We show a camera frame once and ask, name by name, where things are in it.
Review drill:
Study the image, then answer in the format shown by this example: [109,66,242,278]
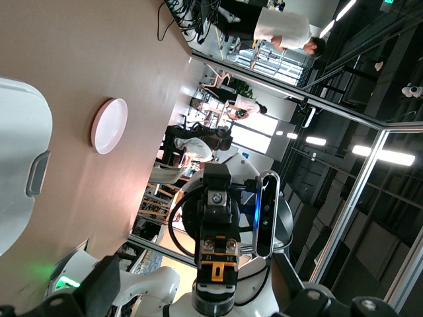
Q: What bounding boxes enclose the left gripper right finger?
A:
[270,252,401,317]

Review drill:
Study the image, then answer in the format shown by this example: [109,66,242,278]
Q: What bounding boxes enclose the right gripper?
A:
[182,163,239,247]

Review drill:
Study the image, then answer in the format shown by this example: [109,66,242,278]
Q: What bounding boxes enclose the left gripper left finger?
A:
[0,254,122,317]

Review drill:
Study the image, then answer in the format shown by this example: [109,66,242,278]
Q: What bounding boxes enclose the orange black switch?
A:
[191,230,241,316]

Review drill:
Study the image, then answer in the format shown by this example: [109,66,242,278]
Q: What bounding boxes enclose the white lunch box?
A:
[0,76,54,257]

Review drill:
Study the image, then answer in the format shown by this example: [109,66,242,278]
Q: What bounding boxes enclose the bending person in white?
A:
[173,137,214,164]

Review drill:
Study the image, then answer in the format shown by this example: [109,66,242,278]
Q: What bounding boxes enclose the black office chair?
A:
[198,122,234,153]

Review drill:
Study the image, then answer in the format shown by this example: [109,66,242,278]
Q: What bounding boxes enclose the person in white top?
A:
[227,94,268,116]

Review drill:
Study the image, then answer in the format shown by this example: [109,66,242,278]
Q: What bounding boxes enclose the green plant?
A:
[231,78,254,99]

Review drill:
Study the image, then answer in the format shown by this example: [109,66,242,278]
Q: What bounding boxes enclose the pink round plate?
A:
[91,98,129,155]

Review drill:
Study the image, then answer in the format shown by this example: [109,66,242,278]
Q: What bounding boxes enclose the person in white shirt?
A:
[254,8,327,55]

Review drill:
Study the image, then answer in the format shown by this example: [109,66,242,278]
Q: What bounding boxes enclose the long ceiling light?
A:
[352,145,416,166]

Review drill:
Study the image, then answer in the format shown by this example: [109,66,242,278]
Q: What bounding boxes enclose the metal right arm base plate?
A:
[65,238,90,257]

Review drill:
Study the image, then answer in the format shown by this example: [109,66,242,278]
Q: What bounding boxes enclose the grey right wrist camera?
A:
[252,170,282,259]

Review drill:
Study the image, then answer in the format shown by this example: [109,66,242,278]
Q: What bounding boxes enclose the aluminium frame beam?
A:
[190,54,386,129]

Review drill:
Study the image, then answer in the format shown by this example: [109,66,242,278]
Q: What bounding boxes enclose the aluminium frame post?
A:
[309,127,394,285]

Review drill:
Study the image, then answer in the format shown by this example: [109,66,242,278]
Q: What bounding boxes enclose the thin black looped cable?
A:
[157,0,176,42]

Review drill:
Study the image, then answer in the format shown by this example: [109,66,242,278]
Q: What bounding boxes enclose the white security camera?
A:
[401,85,423,98]

